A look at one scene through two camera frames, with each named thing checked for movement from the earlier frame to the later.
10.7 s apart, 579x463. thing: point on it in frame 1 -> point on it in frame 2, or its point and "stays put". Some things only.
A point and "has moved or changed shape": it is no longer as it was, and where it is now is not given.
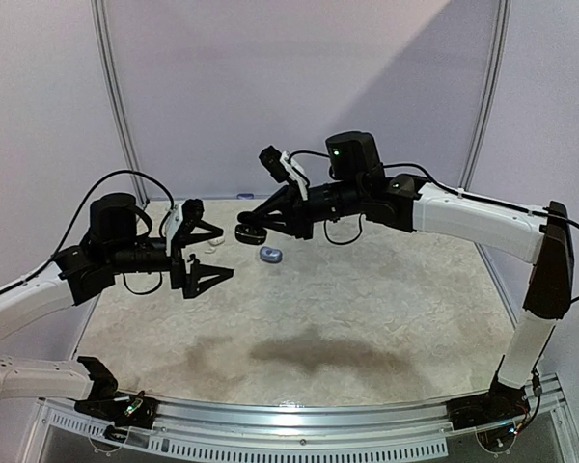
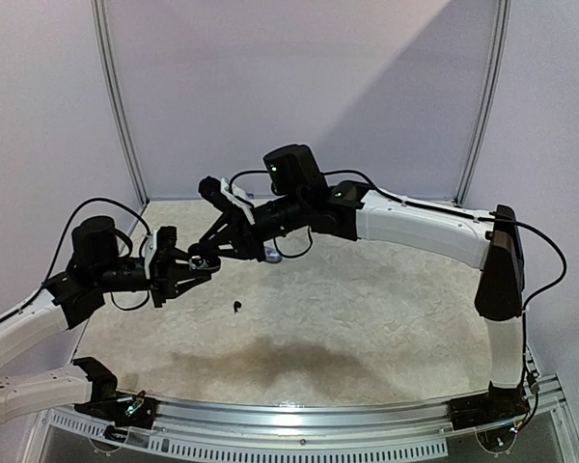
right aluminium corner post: [489, 95] stays put
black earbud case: [250, 231] has moved or changed shape
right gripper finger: [285, 225] -> [232, 252]
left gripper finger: [186, 237] -> [172, 254]
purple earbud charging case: [270, 255] stays put
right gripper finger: [280, 201] -> [223, 228]
